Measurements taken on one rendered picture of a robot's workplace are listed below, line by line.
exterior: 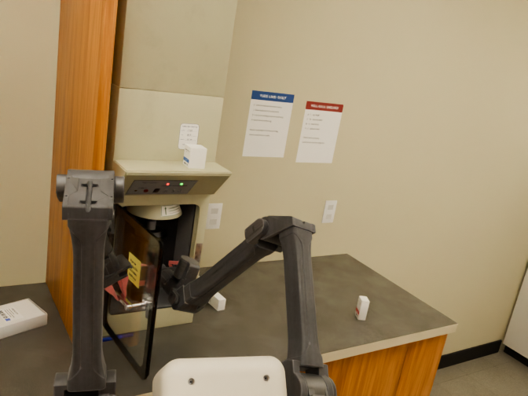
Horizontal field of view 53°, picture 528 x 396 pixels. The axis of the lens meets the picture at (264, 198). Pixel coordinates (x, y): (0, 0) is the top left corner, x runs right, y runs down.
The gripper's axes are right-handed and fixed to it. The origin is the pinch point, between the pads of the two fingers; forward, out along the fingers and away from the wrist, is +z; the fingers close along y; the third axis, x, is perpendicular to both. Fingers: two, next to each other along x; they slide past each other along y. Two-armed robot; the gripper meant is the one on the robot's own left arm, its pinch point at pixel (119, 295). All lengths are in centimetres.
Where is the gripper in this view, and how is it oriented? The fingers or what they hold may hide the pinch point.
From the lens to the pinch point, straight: 146.0
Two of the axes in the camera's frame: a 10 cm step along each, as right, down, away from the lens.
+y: -7.9, 4.3, -4.2
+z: 1.9, 8.4, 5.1
